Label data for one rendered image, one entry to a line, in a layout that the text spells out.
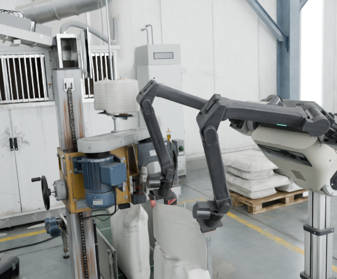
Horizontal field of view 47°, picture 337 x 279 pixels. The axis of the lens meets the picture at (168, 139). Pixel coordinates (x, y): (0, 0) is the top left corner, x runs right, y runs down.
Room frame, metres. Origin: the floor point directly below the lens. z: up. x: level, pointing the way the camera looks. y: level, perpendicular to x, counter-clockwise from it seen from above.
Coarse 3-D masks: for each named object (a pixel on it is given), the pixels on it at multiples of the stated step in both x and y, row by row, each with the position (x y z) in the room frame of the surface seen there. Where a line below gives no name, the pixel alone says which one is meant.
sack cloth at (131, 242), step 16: (112, 208) 2.50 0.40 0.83; (128, 208) 2.31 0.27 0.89; (112, 224) 2.48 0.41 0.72; (128, 224) 2.27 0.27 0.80; (144, 224) 2.31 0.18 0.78; (112, 240) 2.52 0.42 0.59; (128, 240) 2.28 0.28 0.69; (144, 240) 2.32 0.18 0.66; (128, 256) 2.28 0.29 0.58; (144, 256) 2.32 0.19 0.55; (128, 272) 2.28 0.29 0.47; (144, 272) 2.31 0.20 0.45
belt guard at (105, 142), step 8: (136, 128) 2.09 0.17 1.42; (144, 128) 2.09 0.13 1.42; (96, 136) 1.88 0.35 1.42; (104, 136) 1.87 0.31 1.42; (112, 136) 1.85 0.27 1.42; (120, 136) 1.84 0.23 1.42; (128, 136) 1.90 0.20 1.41; (136, 136) 1.97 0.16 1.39; (144, 136) 2.05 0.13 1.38; (80, 144) 1.75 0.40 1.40; (88, 144) 1.72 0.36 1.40; (96, 144) 1.72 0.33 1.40; (104, 144) 1.73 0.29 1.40; (112, 144) 1.77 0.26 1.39; (120, 144) 1.83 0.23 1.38; (88, 152) 1.73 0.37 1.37; (96, 152) 1.72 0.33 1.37
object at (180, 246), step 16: (160, 208) 1.94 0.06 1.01; (176, 208) 1.88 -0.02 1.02; (160, 224) 1.79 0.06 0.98; (176, 224) 1.70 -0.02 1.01; (192, 224) 1.66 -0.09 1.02; (160, 240) 1.81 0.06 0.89; (176, 240) 1.70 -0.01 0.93; (192, 240) 1.66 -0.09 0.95; (160, 256) 1.83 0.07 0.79; (176, 256) 1.71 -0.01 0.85; (192, 256) 1.66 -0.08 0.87; (160, 272) 1.83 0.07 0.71; (176, 272) 1.67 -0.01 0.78; (192, 272) 1.64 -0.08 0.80; (208, 272) 1.67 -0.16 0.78
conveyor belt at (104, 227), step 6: (102, 210) 3.73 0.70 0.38; (96, 216) 3.57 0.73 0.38; (102, 216) 3.56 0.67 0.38; (108, 216) 3.55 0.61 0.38; (96, 222) 3.42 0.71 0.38; (102, 222) 3.41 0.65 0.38; (108, 222) 3.40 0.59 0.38; (102, 228) 3.26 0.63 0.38; (108, 228) 3.26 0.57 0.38; (102, 234) 3.13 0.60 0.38; (108, 234) 3.12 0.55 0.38; (108, 240) 3.00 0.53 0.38; (150, 258) 2.65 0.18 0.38; (150, 264) 2.55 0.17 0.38; (120, 270) 2.49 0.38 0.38; (120, 276) 2.40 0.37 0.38; (150, 276) 2.38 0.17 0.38
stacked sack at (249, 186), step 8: (272, 176) 4.68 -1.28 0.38; (280, 176) 4.71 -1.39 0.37; (232, 184) 4.71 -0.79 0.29; (240, 184) 4.57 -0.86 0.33; (248, 184) 4.46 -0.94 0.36; (256, 184) 4.43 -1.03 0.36; (264, 184) 4.47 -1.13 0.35; (272, 184) 4.53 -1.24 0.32; (280, 184) 4.58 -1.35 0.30; (248, 192) 4.44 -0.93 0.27
